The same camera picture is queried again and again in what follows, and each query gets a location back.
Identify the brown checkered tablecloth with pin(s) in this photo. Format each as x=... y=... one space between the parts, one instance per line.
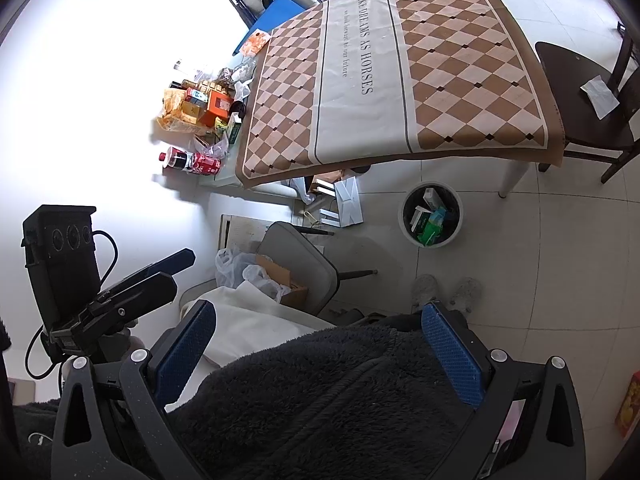
x=360 y=85

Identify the brown cardboard box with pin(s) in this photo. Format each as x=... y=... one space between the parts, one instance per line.
x=327 y=178

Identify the crumpled clear plastic bag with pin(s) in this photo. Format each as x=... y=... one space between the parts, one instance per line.
x=235 y=75

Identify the orange white packet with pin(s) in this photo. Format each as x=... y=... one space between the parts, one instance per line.
x=255 y=42

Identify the white table leg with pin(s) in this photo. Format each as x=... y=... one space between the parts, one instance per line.
x=512 y=176

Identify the green white carton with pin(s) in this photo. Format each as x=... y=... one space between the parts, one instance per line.
x=431 y=227

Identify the blue folder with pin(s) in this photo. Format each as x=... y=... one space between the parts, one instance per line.
x=280 y=10

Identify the crumpled clear wrapper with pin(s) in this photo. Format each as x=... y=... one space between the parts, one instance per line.
x=215 y=147

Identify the white folded cardboard sheet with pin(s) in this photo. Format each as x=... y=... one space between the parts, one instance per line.
x=347 y=202

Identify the grey chair with black legs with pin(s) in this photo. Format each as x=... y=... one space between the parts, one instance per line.
x=300 y=255

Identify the black fleece clothing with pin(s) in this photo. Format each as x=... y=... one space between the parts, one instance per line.
x=310 y=400

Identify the red yellow box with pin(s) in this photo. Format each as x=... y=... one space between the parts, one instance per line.
x=629 y=405

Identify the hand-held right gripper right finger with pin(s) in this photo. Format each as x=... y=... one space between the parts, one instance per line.
x=452 y=355

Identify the small open cardboard box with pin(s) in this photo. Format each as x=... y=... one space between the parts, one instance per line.
x=282 y=280

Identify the white tissue paper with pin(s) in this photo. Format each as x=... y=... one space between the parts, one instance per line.
x=600 y=95

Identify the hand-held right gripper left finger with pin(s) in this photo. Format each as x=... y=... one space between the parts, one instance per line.
x=187 y=350

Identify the white panel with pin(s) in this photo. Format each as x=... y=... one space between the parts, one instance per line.
x=240 y=230

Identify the red drink can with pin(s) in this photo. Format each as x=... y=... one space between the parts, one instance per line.
x=206 y=163

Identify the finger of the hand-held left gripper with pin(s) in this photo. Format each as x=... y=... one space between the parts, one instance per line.
x=150 y=287
x=172 y=260

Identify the green small box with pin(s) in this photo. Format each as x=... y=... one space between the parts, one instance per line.
x=233 y=127

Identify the orange box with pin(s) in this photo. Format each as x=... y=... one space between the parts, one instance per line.
x=217 y=105

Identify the cola bottle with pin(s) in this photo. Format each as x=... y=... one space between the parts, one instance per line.
x=175 y=158

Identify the cream cloth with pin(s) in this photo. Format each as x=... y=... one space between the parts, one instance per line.
x=250 y=325

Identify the white dark small box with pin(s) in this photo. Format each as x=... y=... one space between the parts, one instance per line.
x=419 y=217

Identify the white trash bin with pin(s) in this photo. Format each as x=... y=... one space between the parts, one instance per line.
x=403 y=220

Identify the white medicine box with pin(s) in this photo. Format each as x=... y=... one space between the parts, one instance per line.
x=431 y=197

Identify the dark wooden chair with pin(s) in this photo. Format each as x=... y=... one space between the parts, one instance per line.
x=575 y=90

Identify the white plastic bag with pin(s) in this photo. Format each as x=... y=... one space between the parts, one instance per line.
x=300 y=189

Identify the red small box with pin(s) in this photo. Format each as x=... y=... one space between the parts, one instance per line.
x=196 y=94

